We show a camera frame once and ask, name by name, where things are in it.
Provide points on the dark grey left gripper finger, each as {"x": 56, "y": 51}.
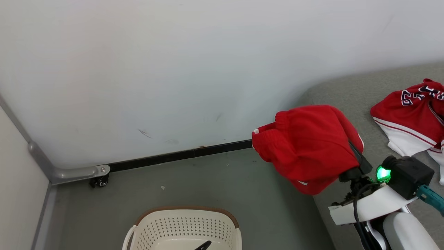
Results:
{"x": 204, "y": 246}

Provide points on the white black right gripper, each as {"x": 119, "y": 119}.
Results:
{"x": 371, "y": 208}

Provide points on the red shorts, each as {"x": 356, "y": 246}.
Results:
{"x": 308, "y": 146}

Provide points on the red white sports jersey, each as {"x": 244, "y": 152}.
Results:
{"x": 406, "y": 114}

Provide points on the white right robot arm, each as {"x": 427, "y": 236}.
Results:
{"x": 406, "y": 232}

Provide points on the grey fabric sofa cushion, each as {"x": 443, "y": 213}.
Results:
{"x": 357, "y": 93}

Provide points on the white perforated laundry basket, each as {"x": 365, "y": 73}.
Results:
{"x": 187, "y": 225}

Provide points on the black baseboard strip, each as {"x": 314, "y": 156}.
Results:
{"x": 180, "y": 154}

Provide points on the small black caster wheel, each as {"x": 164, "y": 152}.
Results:
{"x": 100, "y": 181}

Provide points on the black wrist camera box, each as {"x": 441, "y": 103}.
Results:
{"x": 409, "y": 175}

